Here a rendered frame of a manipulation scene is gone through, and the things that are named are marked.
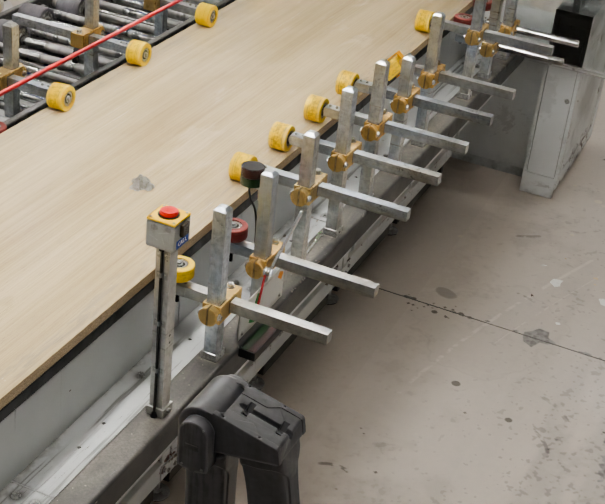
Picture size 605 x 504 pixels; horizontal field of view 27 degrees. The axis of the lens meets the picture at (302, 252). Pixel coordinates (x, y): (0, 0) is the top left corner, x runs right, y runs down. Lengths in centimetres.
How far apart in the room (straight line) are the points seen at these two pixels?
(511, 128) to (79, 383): 325
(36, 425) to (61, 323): 23
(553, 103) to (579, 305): 103
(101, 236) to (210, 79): 111
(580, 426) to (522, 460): 30
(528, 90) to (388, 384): 189
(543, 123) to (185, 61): 192
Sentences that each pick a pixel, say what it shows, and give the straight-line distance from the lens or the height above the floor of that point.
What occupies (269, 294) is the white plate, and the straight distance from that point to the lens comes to 330.
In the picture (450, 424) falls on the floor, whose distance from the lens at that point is 419.
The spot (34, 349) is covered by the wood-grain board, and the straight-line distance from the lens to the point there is 280.
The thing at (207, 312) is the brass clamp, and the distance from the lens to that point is 302.
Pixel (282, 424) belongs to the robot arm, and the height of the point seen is 161.
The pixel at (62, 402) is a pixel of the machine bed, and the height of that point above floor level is 71.
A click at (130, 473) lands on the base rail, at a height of 67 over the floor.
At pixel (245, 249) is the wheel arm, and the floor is 85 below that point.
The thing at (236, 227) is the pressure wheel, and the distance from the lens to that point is 328.
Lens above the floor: 250
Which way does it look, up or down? 30 degrees down
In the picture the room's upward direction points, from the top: 6 degrees clockwise
